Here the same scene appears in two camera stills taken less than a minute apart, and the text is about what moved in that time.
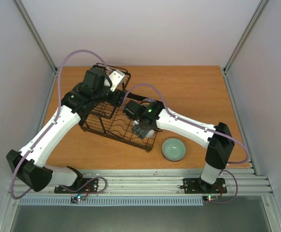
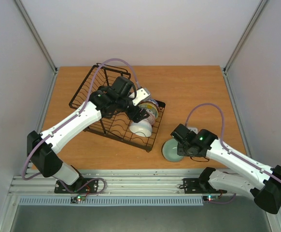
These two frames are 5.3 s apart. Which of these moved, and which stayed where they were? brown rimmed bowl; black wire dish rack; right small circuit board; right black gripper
Moved: right black gripper
Stayed: brown rimmed bowl; black wire dish rack; right small circuit board
